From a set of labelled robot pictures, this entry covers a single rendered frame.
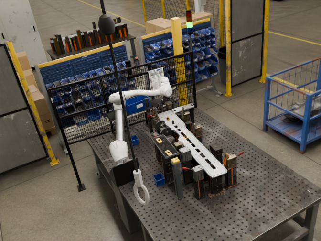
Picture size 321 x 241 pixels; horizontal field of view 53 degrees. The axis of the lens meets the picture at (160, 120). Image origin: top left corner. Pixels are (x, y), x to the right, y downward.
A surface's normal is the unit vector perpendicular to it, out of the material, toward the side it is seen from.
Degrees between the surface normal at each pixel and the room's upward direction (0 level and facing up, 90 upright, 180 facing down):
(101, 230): 0
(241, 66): 90
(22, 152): 91
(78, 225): 0
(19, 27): 90
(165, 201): 0
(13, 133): 91
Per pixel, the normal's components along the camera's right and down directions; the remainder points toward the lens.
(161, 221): -0.12, -0.85
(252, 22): 0.51, 0.41
